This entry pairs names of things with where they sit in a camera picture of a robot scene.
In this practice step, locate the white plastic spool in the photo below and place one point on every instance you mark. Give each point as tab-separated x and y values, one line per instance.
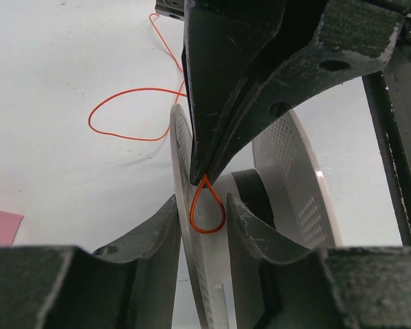
285	188

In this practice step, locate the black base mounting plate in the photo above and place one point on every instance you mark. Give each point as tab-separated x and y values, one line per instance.
388	93

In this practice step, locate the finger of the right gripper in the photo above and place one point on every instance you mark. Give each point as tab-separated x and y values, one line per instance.
221	39
320	44

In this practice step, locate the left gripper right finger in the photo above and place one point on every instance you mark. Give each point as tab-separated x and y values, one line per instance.
279	284

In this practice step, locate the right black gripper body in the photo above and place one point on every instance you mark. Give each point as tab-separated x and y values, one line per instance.
170	8

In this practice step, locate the pink plastic box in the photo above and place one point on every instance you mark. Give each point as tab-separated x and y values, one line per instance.
9	225

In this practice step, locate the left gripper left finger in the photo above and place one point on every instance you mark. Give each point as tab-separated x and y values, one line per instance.
128	283

